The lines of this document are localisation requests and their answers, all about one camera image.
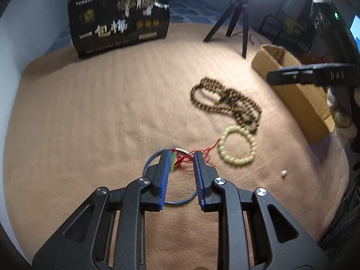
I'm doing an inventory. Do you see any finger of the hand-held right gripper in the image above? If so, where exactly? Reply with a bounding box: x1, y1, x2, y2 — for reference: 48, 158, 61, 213
267, 65, 317, 86

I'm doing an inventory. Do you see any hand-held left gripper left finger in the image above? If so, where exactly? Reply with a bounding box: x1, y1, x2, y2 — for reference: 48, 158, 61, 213
32, 150, 172, 270

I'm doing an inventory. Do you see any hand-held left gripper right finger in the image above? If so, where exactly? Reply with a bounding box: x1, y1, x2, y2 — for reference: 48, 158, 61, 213
193, 150, 330, 270

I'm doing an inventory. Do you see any green pendant with red cord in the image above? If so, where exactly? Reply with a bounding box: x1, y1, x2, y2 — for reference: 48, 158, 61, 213
168, 138, 223, 172

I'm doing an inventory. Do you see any blue bangle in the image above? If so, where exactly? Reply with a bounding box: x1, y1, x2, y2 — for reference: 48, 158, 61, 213
142, 148, 199, 205

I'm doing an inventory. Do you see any cardboard box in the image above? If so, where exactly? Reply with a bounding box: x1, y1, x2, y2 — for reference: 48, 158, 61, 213
251, 44, 336, 144

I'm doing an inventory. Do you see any cream bead bracelet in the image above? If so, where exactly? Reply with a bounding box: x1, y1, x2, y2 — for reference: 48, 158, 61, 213
217, 125, 257, 168

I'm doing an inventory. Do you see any brown bead necklace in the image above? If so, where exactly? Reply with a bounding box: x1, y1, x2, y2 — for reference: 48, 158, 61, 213
191, 76, 263, 134

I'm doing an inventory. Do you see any person's right hand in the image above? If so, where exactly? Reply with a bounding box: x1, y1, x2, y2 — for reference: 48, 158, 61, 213
326, 86, 352, 147

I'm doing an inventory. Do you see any orange cloth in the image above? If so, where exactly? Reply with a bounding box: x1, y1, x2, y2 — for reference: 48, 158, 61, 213
299, 51, 331, 65

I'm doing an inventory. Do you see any black low rack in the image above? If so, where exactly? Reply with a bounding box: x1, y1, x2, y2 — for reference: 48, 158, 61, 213
259, 14, 310, 52

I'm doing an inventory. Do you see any window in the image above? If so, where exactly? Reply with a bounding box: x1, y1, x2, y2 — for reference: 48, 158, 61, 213
349, 15, 360, 52

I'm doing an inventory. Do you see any white knit garment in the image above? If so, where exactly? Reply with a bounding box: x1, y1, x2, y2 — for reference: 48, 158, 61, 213
282, 0, 310, 19

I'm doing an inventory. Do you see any black tripod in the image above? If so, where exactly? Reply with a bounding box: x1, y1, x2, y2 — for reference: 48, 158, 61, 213
203, 0, 252, 59

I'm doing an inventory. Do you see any black printed box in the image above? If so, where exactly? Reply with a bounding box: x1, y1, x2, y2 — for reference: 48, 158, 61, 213
67, 0, 171, 59

